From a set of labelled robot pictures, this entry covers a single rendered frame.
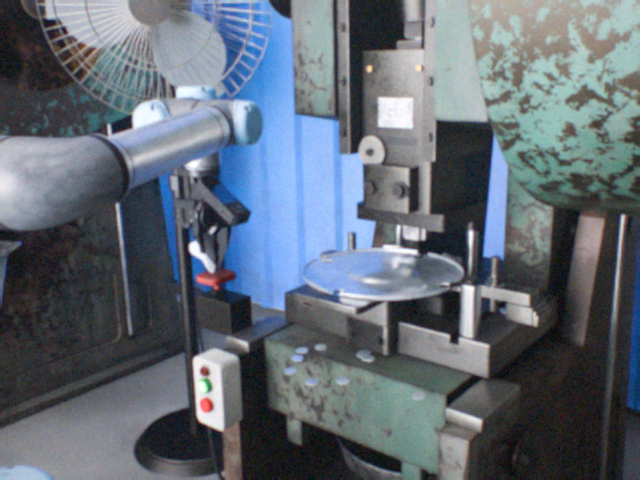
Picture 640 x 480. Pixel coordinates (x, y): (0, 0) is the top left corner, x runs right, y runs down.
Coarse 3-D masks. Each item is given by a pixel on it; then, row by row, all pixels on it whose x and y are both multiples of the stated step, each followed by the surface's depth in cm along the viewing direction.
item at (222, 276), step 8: (208, 272) 138; (216, 272) 138; (224, 272) 138; (232, 272) 138; (200, 280) 136; (208, 280) 135; (216, 280) 134; (224, 280) 136; (232, 280) 138; (216, 288) 138
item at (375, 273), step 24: (312, 264) 131; (336, 264) 130; (360, 264) 128; (384, 264) 127; (408, 264) 129; (432, 264) 129; (456, 264) 127; (336, 288) 117; (360, 288) 116; (384, 288) 116; (408, 288) 116; (432, 288) 116
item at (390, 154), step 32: (384, 64) 120; (416, 64) 116; (384, 96) 121; (416, 96) 117; (384, 128) 123; (416, 128) 119; (384, 160) 124; (416, 160) 120; (448, 160) 123; (384, 192) 122; (416, 192) 120; (448, 192) 124
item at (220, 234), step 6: (216, 228) 137; (222, 228) 137; (216, 234) 136; (222, 234) 137; (216, 240) 136; (222, 240) 137; (216, 246) 137; (222, 246) 137; (216, 252) 137; (222, 252) 138; (216, 258) 138; (222, 258) 138; (216, 270) 138
